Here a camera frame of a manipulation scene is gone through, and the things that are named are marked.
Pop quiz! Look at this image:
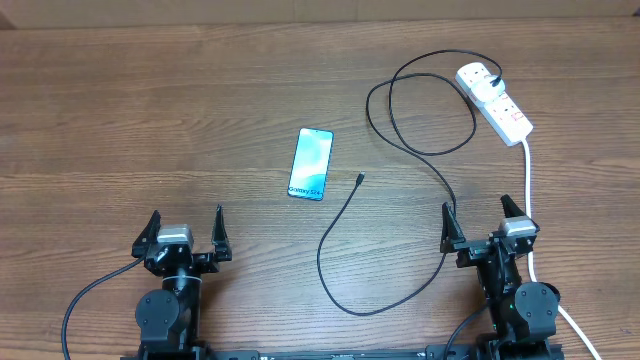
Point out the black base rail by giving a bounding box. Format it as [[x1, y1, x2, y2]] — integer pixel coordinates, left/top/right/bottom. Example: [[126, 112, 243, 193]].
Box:
[[120, 345, 565, 360]]

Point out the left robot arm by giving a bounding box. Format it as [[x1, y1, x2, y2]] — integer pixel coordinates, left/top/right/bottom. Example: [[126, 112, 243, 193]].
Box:
[[132, 206, 232, 359]]

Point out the blue Galaxy smartphone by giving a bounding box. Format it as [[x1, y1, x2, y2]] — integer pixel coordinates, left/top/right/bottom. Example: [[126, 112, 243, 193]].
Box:
[[287, 128, 334, 201]]

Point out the white power strip cord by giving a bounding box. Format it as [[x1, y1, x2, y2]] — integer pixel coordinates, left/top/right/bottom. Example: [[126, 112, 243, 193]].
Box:
[[520, 139, 604, 360]]

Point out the white power strip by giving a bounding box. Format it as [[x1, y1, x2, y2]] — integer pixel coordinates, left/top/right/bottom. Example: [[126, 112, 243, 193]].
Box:
[[456, 62, 533, 146]]

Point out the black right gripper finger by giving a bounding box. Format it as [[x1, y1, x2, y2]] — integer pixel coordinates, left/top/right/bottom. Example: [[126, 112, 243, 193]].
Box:
[[500, 194, 526, 218], [440, 202, 466, 253]]

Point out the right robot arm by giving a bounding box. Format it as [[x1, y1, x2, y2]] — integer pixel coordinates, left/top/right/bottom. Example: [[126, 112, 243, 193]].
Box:
[[440, 195, 564, 359]]

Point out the white charger plug adapter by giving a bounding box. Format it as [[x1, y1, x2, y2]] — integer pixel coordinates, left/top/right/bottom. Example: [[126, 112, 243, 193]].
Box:
[[471, 76, 506, 106]]

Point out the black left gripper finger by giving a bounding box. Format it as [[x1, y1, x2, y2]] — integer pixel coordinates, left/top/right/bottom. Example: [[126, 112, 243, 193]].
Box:
[[211, 205, 232, 262], [131, 210, 161, 258]]

